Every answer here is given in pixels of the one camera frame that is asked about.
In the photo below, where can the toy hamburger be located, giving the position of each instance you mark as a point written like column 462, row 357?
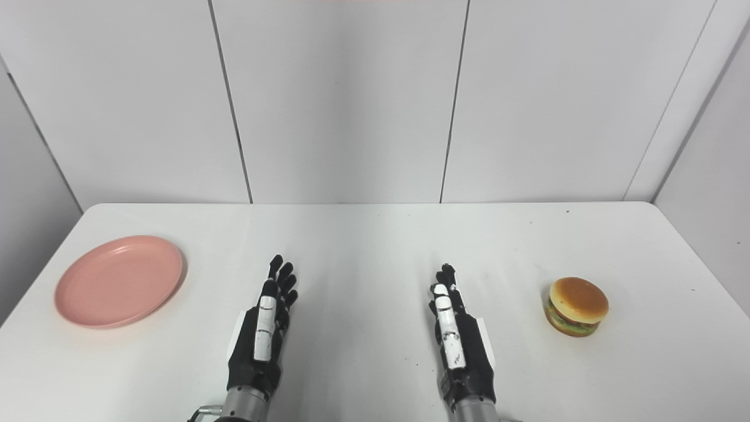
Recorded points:
column 576, row 306

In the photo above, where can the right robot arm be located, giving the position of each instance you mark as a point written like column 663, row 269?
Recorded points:
column 477, row 410

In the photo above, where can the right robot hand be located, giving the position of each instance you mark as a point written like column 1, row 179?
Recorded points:
column 460, row 346

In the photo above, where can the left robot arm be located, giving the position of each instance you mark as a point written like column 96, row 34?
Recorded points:
column 241, row 405

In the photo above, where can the pink plate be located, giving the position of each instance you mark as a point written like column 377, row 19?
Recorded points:
column 119, row 281

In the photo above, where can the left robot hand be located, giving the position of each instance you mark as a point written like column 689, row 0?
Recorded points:
column 266, row 337

